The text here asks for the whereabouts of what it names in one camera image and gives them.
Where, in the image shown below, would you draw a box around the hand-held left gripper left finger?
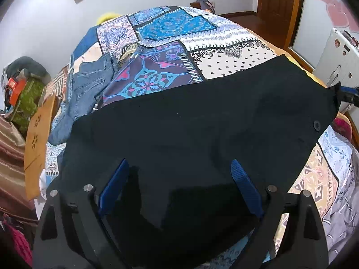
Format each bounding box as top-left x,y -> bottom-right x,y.
32,159 -> 130,269

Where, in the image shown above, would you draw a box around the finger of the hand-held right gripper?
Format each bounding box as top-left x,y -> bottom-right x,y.
337,82 -> 359,105

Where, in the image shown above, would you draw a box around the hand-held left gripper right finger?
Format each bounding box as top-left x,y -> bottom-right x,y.
230,159 -> 329,269

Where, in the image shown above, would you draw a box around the black pants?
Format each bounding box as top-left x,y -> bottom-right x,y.
57,54 -> 342,269

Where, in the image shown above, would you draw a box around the magenta cloth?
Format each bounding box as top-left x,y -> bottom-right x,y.
332,115 -> 353,141

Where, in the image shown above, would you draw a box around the white cloth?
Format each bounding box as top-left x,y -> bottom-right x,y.
39,167 -> 61,200

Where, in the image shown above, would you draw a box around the grey printed quilt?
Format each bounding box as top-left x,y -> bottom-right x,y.
321,143 -> 359,262

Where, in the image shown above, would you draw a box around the blue jeans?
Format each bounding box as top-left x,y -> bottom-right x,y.
49,53 -> 120,146

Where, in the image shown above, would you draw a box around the brown striped cloth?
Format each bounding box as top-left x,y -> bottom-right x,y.
0,115 -> 39,225

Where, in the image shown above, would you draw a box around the pink cloth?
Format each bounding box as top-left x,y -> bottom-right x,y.
0,216 -> 33,267

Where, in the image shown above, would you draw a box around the brown wooden door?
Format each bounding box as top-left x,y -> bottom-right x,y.
256,0 -> 306,49

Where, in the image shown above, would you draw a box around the green patterned cloth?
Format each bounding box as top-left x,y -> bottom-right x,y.
11,80 -> 47,132

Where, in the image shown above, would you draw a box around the orange box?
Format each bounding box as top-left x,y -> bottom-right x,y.
7,77 -> 27,106

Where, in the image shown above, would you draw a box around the grey fuzzy cloth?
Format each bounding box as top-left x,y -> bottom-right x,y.
3,56 -> 51,84

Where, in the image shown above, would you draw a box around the yellow plush object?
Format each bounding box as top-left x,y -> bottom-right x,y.
97,12 -> 120,24

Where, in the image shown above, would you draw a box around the patchwork printed blanket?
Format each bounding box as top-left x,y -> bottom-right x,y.
42,6 -> 355,269

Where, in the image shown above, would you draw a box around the dark bag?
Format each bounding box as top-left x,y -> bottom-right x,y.
191,0 -> 216,14

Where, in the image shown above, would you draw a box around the pink wall sticker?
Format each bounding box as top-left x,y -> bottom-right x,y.
306,0 -> 359,34

